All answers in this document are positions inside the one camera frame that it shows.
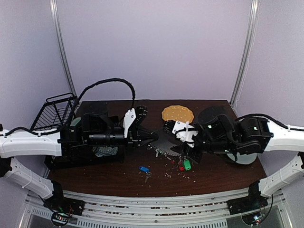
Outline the left aluminium corner post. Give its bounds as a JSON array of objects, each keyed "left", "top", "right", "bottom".
[{"left": 49, "top": 0, "right": 76, "bottom": 95}]

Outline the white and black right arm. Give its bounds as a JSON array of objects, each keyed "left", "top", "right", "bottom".
[{"left": 162, "top": 106, "right": 304, "bottom": 210}]

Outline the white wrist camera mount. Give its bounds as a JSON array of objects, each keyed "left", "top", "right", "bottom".
[
  {"left": 123, "top": 108, "right": 136, "bottom": 138},
  {"left": 171, "top": 121, "right": 199, "bottom": 148}
]

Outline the black wire dish rack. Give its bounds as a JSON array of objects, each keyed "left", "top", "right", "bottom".
[{"left": 30, "top": 92, "right": 77, "bottom": 131}]

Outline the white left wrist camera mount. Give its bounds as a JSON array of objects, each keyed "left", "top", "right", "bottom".
[{"left": 123, "top": 108, "right": 136, "bottom": 138}]

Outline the blue tag key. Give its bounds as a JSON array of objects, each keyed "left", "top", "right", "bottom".
[{"left": 139, "top": 166, "right": 152, "bottom": 183}]

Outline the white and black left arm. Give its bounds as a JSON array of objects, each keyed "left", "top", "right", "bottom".
[{"left": 0, "top": 105, "right": 159, "bottom": 211}]

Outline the teal floral plate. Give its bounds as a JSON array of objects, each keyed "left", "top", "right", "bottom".
[{"left": 227, "top": 153, "right": 257, "bottom": 165}]

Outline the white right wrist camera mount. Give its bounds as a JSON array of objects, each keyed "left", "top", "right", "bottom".
[{"left": 171, "top": 121, "right": 199, "bottom": 148}]

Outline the patterned plate in stand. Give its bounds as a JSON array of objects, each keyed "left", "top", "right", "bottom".
[{"left": 93, "top": 146, "right": 118, "bottom": 158}]

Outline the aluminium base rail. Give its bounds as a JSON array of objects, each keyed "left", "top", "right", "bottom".
[{"left": 23, "top": 187, "right": 285, "bottom": 228}]

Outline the green tag key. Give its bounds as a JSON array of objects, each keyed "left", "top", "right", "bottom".
[
  {"left": 155, "top": 148, "right": 162, "bottom": 157},
  {"left": 183, "top": 159, "right": 191, "bottom": 171}
]

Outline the yellow polka dot plate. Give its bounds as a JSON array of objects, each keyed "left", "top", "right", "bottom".
[{"left": 161, "top": 105, "right": 194, "bottom": 123}]

